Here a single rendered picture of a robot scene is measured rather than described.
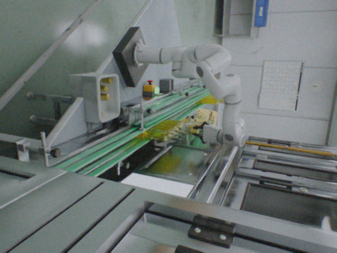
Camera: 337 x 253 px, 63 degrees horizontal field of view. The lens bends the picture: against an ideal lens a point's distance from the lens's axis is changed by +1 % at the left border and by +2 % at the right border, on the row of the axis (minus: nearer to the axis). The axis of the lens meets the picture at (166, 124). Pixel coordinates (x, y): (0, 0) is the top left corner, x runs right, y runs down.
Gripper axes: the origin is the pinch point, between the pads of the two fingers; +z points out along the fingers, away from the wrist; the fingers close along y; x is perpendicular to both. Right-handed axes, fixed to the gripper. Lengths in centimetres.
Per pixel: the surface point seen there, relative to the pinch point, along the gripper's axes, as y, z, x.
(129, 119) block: 8.8, 22.6, 32.2
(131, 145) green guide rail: -4.1, 18.9, 35.0
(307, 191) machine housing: -17, -61, 1
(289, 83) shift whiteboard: -20, 95, -567
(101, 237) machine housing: 20, -55, 113
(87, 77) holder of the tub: 32, 27, 54
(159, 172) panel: -13.4, -1.4, 35.9
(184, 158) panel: -13.0, -1.0, 13.1
